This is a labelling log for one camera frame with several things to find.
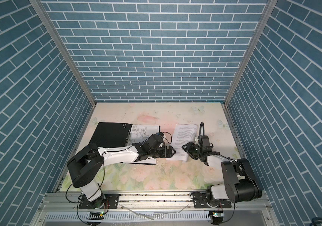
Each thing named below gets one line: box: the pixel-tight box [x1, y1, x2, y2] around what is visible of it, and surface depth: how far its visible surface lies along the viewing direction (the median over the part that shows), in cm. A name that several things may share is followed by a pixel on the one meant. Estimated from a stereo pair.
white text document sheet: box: [166, 123, 199, 162], surface depth 98 cm
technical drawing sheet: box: [126, 124, 160, 147], surface depth 104 cm
